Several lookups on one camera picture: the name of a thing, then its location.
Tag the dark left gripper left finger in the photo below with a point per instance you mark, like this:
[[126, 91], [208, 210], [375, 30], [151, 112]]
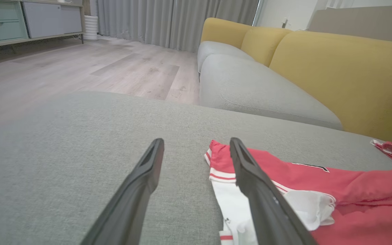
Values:
[[134, 197]]

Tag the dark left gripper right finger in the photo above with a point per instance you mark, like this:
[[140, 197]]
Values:
[[264, 204]]

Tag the red jersey with white sleeves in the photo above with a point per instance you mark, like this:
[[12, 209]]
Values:
[[352, 204]]

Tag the large grey sofa seat cushion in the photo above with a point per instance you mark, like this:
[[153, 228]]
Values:
[[63, 153]]

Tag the long grey sofa seat cushion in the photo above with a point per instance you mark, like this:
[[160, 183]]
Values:
[[250, 88]]

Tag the wide yellow sofa backrest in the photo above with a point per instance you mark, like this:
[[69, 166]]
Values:
[[352, 75]]

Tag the narrow yellow sofa backrest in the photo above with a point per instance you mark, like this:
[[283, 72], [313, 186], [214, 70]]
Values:
[[223, 32], [264, 44]]

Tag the short grey sofa seat cushion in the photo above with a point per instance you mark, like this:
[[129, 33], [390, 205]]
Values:
[[216, 49]]

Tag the white ribbed cylinder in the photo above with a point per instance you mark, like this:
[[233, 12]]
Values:
[[91, 29]]

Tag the grey pleated curtain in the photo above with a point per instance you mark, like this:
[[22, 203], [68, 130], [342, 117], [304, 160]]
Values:
[[168, 20]]

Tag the green drawer sideboard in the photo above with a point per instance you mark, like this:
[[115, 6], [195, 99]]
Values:
[[29, 39]]

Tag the white sideboard door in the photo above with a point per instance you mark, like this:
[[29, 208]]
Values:
[[51, 18]]

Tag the grey upholstered panel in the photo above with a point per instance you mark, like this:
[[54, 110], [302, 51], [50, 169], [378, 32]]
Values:
[[362, 23]]

